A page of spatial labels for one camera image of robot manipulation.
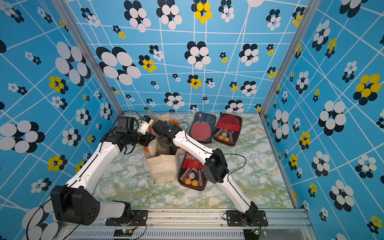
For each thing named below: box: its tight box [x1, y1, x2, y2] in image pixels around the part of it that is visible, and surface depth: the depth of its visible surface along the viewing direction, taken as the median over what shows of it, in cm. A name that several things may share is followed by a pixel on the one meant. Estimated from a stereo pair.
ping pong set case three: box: [175, 148, 207, 191], surface depth 87 cm
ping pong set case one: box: [189, 111, 217, 144], surface depth 114 cm
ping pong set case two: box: [213, 112, 242, 147], surface depth 107 cm
